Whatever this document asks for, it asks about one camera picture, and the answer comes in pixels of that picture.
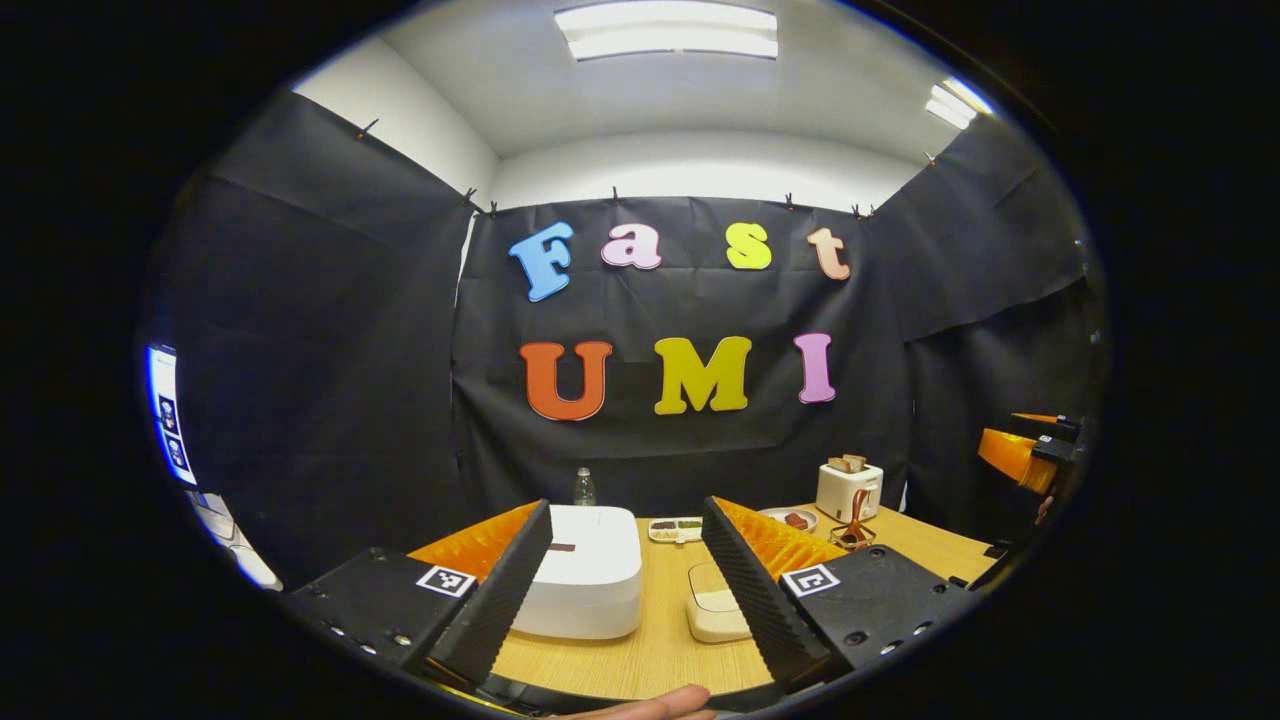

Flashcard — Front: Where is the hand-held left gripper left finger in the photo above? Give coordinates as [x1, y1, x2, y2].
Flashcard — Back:
[283, 498, 554, 689]

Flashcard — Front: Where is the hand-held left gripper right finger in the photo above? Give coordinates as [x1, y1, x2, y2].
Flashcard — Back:
[700, 495, 986, 693]

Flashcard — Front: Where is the clear box of rice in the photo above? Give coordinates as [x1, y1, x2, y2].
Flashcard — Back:
[685, 562, 753, 644]

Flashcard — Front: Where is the white rice cooker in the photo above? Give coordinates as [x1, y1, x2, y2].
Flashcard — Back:
[508, 504, 644, 641]

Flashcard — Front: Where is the white toaster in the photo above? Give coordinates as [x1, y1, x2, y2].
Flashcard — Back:
[816, 462, 885, 524]

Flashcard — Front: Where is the white cluttered side desk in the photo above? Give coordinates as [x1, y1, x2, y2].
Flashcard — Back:
[190, 490, 283, 591]

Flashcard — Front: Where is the black backdrop cloth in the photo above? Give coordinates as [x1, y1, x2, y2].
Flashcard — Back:
[145, 90, 1111, 591]

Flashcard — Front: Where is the small ceiling light panel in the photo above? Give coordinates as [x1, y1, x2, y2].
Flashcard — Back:
[925, 78, 996, 131]

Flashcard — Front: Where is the long ceiling light panel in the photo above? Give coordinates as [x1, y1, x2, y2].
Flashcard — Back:
[553, 2, 779, 61]

